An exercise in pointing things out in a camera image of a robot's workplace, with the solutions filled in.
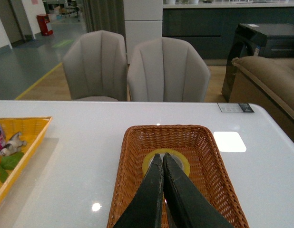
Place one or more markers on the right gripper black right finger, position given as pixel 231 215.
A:
pixel 187 205

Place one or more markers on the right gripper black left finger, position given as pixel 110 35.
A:
pixel 145 209

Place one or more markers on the clear packing tape roll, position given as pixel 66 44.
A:
pixel 179 158

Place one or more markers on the brown wicker basket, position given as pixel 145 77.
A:
pixel 207 169

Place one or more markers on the yellow woven basket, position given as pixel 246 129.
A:
pixel 33 130

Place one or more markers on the table label sticker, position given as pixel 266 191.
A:
pixel 235 107

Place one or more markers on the right grey upholstered chair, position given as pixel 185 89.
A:
pixel 167 70

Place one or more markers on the grey upholstered chair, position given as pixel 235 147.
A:
pixel 95 67
pixel 167 70

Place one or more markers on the orange toy carrot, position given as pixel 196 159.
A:
pixel 8 163

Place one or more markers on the black white toy dog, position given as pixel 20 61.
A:
pixel 13 145

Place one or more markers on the beige sofa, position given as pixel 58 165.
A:
pixel 269 83

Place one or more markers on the left grey upholstered chair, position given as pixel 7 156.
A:
pixel 95 67

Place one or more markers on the dark kitchen counter cabinet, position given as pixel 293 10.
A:
pixel 210 27

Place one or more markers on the black appliance box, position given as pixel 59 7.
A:
pixel 263 40

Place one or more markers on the white refrigerator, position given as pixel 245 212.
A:
pixel 143 22

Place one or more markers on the red bin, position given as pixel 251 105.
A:
pixel 44 24

